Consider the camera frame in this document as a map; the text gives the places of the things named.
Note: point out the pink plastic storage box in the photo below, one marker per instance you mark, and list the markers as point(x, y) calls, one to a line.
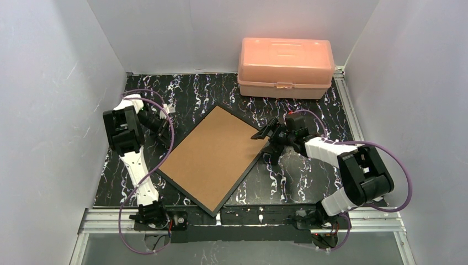
point(285, 68)

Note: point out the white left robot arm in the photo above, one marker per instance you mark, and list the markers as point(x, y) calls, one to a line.
point(124, 128)

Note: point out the black picture frame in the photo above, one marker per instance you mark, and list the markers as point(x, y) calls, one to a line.
point(237, 186)

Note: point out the brown cardboard backing board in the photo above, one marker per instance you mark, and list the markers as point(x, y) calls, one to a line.
point(212, 157)

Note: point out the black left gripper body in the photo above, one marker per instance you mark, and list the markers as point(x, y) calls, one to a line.
point(163, 129)

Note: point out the aluminium front rail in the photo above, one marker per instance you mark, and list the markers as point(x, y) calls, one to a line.
point(362, 220)

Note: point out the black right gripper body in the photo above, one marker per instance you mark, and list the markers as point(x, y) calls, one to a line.
point(275, 132)

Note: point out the aluminium rail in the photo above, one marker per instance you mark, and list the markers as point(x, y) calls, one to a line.
point(349, 109)
point(362, 220)

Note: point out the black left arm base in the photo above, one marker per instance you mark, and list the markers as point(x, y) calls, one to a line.
point(156, 216)

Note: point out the aluminium right rail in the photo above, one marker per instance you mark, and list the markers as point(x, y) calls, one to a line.
point(349, 109)

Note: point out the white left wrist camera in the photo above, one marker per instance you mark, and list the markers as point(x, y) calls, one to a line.
point(169, 108)

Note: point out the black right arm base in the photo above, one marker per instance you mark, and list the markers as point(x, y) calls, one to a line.
point(318, 223)

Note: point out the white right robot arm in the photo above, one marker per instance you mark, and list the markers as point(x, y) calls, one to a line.
point(363, 173)

